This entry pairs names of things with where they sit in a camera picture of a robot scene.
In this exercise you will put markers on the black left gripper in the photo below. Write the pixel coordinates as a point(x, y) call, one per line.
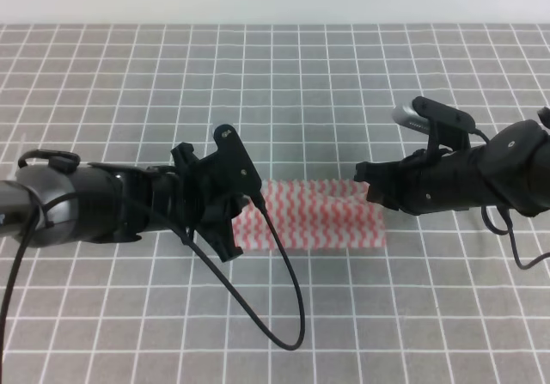
point(173, 192)

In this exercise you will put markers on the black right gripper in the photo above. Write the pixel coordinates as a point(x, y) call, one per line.
point(453, 182)

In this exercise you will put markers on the pink white striped towel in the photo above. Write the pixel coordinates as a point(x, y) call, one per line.
point(324, 214)

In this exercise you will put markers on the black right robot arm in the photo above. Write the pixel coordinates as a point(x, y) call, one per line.
point(511, 170)

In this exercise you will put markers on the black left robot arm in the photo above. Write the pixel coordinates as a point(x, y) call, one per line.
point(106, 203)

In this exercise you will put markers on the grey checked tablecloth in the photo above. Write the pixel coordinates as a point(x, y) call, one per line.
point(442, 302)

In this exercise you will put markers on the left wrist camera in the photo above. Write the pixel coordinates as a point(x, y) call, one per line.
point(228, 176)

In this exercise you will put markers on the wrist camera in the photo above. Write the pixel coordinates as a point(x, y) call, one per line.
point(228, 176)
point(444, 126)

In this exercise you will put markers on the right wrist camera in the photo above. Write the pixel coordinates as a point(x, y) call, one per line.
point(444, 126)

